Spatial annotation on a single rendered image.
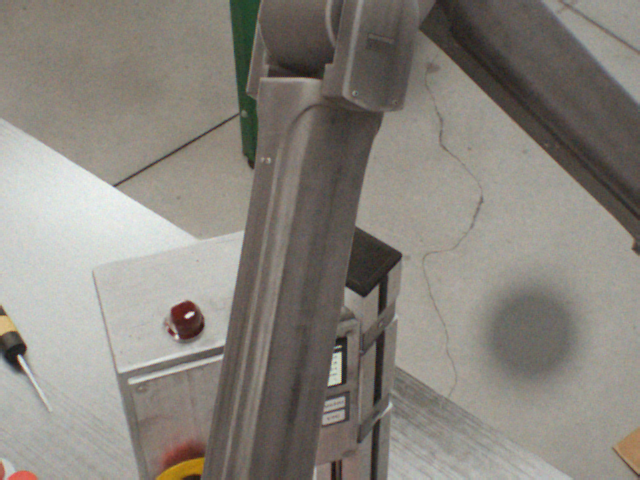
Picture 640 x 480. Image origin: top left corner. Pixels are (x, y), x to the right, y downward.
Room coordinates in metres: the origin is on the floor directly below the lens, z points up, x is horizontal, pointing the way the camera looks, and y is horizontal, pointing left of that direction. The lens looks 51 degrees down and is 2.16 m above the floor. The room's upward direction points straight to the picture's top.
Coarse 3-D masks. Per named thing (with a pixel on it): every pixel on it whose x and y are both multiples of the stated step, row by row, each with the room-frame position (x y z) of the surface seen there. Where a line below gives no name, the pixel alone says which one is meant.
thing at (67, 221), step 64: (0, 128) 1.28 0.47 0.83; (0, 192) 1.16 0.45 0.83; (64, 192) 1.16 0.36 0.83; (0, 256) 1.04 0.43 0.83; (64, 256) 1.04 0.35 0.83; (128, 256) 1.04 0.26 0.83; (64, 320) 0.94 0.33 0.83; (0, 384) 0.85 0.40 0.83; (64, 384) 0.84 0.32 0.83; (0, 448) 0.76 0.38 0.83; (64, 448) 0.76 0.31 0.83; (128, 448) 0.75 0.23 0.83; (448, 448) 0.75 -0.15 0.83; (512, 448) 0.75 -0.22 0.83
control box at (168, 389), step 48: (240, 240) 0.55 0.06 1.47; (96, 288) 0.51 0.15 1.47; (144, 288) 0.51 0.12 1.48; (192, 288) 0.51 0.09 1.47; (144, 336) 0.47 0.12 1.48; (336, 336) 0.48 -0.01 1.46; (144, 384) 0.44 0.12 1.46; (192, 384) 0.45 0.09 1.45; (144, 432) 0.44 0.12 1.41; (192, 432) 0.45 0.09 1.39; (336, 432) 0.48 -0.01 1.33
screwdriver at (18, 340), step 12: (0, 312) 0.93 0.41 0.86; (0, 324) 0.91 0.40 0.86; (12, 324) 0.92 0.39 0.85; (0, 336) 0.90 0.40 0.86; (12, 336) 0.90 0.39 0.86; (0, 348) 0.89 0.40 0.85; (12, 348) 0.88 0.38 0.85; (24, 348) 0.89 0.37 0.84; (12, 360) 0.88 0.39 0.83; (24, 360) 0.87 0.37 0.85; (36, 384) 0.83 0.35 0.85; (48, 408) 0.80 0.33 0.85
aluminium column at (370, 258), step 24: (360, 240) 0.53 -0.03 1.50; (360, 264) 0.51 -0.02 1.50; (384, 264) 0.51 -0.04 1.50; (360, 288) 0.49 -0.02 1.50; (384, 288) 0.51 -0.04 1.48; (360, 312) 0.48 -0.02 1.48; (360, 336) 0.49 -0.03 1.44; (384, 336) 0.51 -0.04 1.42; (360, 360) 0.48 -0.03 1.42; (384, 360) 0.51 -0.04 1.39; (360, 384) 0.48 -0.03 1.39; (384, 384) 0.51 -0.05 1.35; (360, 408) 0.48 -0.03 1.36; (384, 432) 0.51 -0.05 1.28; (360, 456) 0.48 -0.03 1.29; (384, 456) 0.51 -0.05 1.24
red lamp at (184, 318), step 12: (180, 300) 0.48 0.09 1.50; (168, 312) 0.48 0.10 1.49; (180, 312) 0.47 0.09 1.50; (192, 312) 0.47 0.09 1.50; (168, 324) 0.47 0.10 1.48; (180, 324) 0.47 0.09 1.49; (192, 324) 0.47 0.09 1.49; (204, 324) 0.47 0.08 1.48; (180, 336) 0.46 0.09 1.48; (192, 336) 0.46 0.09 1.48
